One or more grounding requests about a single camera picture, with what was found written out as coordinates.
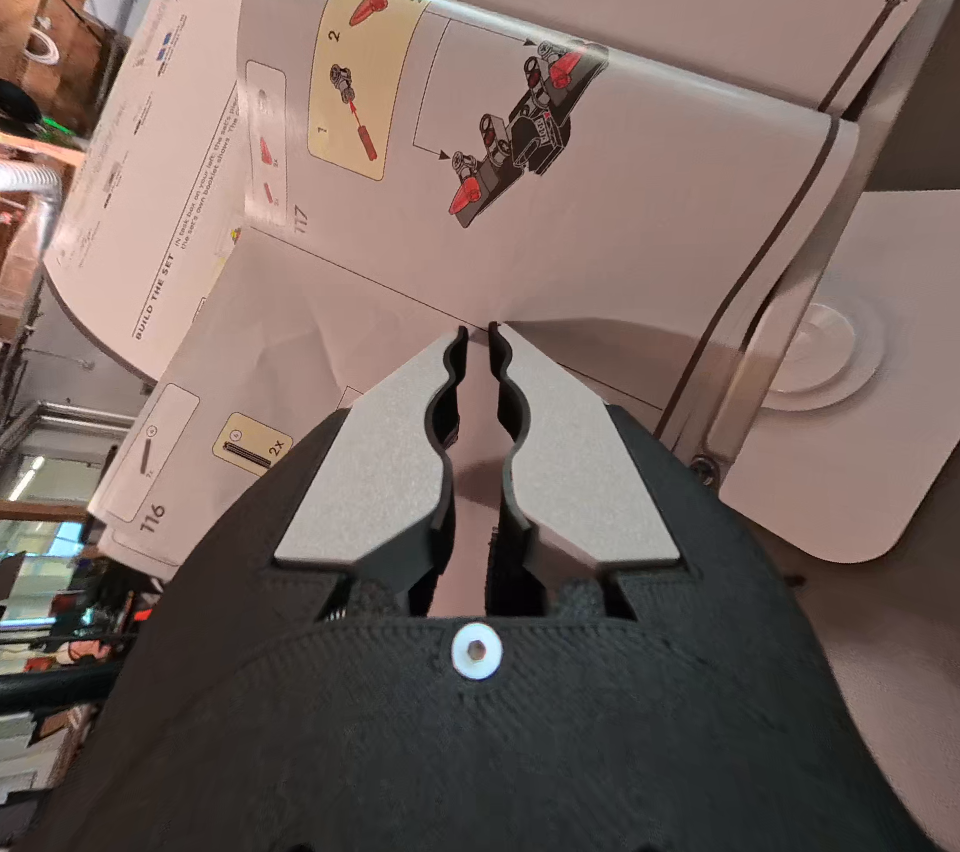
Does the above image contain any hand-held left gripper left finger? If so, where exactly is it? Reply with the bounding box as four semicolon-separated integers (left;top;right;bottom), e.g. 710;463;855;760
273;329;469;565

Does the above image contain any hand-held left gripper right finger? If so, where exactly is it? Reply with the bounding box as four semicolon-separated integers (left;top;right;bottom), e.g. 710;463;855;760
489;324;684;577

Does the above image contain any lego instruction booklet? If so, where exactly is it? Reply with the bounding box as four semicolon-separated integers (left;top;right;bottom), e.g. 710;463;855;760
86;0;960;583

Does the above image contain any white metal book stand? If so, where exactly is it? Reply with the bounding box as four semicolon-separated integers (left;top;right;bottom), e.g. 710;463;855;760
652;0;960;565

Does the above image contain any white printed task sheet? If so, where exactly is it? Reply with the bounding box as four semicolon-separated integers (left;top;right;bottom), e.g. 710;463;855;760
43;0;410;384

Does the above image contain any silver ventilation duct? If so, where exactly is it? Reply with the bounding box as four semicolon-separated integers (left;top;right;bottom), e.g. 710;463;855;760
0;160;63;260

